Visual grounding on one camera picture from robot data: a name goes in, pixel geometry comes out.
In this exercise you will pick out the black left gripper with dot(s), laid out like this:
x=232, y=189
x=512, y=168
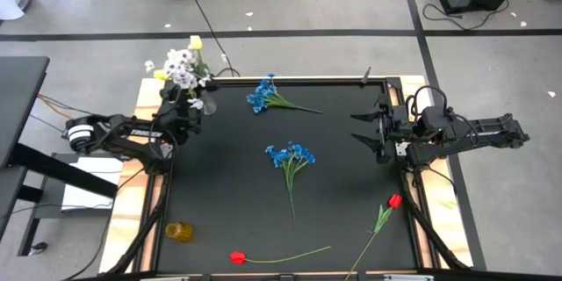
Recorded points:
x=184, y=120

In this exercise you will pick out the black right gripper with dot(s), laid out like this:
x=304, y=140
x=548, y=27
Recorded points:
x=397, y=125

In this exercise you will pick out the white flower bunch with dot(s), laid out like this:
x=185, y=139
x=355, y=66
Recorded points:
x=180, y=58
x=185, y=80

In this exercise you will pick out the red tulip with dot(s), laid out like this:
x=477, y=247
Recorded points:
x=394, y=201
x=237, y=257

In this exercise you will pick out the blue flower bunch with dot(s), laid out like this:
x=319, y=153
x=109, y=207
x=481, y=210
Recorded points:
x=261, y=94
x=290, y=156

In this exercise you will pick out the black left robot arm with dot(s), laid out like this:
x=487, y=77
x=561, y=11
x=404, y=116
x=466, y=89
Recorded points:
x=110, y=134

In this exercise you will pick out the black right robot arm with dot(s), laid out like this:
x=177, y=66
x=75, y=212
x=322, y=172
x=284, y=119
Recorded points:
x=483, y=131

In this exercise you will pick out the clear glass vase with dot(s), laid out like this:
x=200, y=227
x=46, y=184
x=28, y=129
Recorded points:
x=210, y=104

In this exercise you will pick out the amber glass vase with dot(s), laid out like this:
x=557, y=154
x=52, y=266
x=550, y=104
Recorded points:
x=179, y=232

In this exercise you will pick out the white flat box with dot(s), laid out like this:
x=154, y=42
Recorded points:
x=92, y=184

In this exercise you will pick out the dark desk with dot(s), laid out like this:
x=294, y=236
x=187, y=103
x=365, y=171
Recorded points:
x=22, y=105

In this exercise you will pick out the black and wood table frame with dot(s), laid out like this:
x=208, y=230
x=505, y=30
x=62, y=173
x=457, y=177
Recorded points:
x=281, y=82

